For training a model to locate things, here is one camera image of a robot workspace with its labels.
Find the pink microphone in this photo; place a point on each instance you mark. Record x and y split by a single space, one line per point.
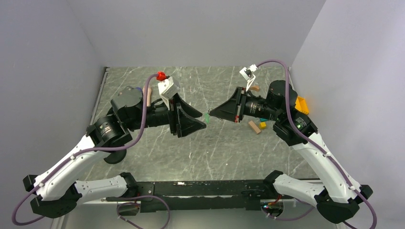
147 91

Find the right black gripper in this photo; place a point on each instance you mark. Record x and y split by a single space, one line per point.
231 109

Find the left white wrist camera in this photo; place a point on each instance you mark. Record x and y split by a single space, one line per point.
167 89

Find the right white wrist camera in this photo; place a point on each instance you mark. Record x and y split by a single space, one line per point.
248 75

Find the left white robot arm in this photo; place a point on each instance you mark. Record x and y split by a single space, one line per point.
58 190

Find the brown arch wooden block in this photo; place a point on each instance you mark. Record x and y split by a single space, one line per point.
254 88

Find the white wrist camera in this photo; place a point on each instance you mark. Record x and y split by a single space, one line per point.
248 75
167 89

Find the yellow small wooden block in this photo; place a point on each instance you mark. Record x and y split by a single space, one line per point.
262 125

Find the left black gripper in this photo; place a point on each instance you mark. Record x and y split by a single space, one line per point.
180 123

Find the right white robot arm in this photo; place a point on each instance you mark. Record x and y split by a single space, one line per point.
339 196

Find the green key tag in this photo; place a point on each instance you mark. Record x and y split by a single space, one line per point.
207 118

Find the yellow plastic bin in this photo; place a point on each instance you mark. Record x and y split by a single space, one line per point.
301 105

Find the tan rectangular wooden block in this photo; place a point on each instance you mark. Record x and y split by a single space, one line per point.
254 127

